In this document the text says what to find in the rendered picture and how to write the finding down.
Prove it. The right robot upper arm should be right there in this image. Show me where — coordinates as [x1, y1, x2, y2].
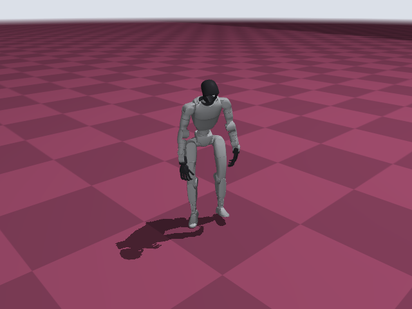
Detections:
[179, 102, 195, 138]

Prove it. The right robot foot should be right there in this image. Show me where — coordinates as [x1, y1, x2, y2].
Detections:
[189, 209, 199, 228]

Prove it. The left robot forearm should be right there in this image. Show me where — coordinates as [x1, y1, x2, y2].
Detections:
[229, 123, 240, 152]

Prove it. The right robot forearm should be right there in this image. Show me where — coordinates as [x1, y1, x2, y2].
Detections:
[177, 130, 187, 163]

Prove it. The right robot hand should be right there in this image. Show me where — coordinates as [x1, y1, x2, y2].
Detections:
[179, 156, 194, 181]

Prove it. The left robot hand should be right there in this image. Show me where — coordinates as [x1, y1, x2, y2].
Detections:
[228, 148, 239, 167]

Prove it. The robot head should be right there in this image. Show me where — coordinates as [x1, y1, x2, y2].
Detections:
[199, 80, 219, 106]

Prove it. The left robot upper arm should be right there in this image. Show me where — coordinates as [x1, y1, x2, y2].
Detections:
[219, 97, 235, 131]

